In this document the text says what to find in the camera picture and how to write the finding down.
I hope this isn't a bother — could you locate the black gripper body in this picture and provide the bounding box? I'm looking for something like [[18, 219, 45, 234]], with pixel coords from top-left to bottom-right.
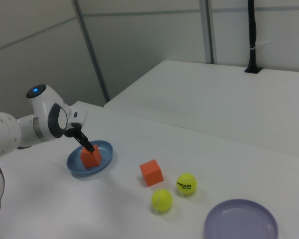
[[63, 126, 82, 138]]

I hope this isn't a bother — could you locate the orange foam cube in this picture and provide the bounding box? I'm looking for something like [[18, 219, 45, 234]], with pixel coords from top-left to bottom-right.
[[80, 144, 102, 170], [139, 159, 164, 187]]

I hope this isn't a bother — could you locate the yellow tennis ball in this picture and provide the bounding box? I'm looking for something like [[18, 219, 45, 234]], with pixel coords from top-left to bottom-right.
[[151, 188, 173, 212], [176, 173, 197, 196]]

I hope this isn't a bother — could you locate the blue plastic plate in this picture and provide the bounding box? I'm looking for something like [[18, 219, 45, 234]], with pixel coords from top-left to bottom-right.
[[66, 140, 114, 178]]

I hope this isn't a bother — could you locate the purple plastic plate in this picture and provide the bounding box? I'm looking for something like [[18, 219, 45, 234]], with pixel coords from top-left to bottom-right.
[[204, 198, 279, 239]]

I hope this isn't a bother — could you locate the black stand with clamp base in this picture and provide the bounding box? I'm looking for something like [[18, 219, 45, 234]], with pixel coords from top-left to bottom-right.
[[244, 0, 262, 74]]

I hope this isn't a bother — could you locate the grey partition post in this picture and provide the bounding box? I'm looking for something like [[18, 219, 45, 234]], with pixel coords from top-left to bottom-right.
[[204, 0, 218, 64], [73, 0, 111, 103]]

